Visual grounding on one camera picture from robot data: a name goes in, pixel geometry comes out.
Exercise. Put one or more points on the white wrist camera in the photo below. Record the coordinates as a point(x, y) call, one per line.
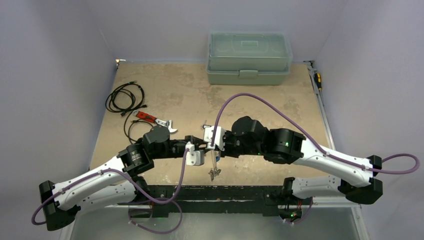
point(194, 157)
point(213, 137)

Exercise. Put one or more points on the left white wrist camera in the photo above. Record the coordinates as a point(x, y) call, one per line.
point(194, 157)

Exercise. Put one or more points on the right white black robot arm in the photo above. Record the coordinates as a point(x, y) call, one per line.
point(346, 175)

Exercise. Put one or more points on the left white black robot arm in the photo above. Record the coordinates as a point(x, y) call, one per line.
point(118, 180)

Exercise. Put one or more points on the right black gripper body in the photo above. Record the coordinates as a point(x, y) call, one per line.
point(226, 142)

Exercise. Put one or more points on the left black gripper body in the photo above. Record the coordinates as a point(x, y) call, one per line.
point(190, 138)

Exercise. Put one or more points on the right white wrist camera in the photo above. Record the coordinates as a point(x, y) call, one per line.
point(213, 137)

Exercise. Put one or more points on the green plastic toolbox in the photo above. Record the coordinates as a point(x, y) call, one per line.
point(248, 58)

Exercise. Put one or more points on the keyring with keys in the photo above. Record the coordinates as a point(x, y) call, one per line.
point(214, 171)

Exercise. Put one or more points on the yellow black screwdriver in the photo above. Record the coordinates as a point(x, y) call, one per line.
point(318, 81)

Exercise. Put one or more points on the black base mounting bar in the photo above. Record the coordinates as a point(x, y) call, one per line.
point(267, 200)

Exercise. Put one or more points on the red handled adjustable wrench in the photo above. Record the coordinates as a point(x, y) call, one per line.
point(152, 119)

